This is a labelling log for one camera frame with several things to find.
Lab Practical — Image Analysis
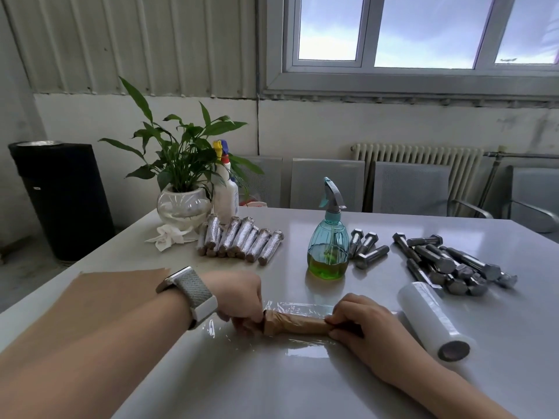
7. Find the grey metal bench seat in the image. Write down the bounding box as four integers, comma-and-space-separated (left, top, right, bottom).
502, 166, 559, 234

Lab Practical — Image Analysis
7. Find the row of bolts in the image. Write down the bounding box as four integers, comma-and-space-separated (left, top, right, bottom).
196, 213, 285, 267

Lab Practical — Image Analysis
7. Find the pile of steel bolts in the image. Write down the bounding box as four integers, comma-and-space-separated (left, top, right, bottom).
347, 229, 519, 297

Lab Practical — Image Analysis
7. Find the stack of brown paper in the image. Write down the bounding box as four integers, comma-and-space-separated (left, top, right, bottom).
0, 268, 174, 358

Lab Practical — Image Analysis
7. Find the white spray bottle colourful nozzle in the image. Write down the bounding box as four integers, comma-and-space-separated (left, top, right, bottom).
211, 140, 240, 225

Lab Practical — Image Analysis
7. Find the smartwatch with grey band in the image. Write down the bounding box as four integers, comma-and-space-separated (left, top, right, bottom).
155, 265, 219, 331

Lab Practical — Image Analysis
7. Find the green leafy plant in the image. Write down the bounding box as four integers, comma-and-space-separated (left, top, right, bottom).
98, 77, 265, 199

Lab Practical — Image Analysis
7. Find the clear glass plant pot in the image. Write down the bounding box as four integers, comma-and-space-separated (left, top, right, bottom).
156, 187, 214, 232

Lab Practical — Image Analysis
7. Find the single brown paper sheet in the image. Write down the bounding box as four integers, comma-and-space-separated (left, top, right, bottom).
261, 310, 339, 338

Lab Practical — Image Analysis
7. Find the grey metal chair with armrest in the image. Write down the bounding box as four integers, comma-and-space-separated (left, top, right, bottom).
372, 161, 494, 219

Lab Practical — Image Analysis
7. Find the clear plastic film sheet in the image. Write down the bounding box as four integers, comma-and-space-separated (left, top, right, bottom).
205, 300, 398, 358

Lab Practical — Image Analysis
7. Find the person's right hand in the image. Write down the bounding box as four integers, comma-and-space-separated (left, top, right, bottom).
325, 293, 431, 387

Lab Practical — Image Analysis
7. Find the white framed window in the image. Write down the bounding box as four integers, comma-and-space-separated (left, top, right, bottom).
261, 0, 559, 101

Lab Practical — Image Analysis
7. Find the crumpled white tissue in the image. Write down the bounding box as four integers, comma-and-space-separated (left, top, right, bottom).
144, 223, 200, 253

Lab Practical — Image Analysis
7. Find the person's left forearm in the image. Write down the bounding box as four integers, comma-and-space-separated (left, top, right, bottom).
0, 281, 195, 419

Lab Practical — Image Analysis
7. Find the teal spray bottle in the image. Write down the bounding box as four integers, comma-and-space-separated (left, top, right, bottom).
307, 177, 351, 280

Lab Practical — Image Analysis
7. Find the white cling film roll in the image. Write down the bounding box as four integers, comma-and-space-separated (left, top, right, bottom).
397, 281, 477, 364

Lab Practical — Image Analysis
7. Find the white wall radiator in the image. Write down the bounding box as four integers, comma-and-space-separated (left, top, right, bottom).
351, 143, 484, 214

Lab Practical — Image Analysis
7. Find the person's left hand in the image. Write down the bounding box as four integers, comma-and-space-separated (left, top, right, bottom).
203, 270, 266, 336

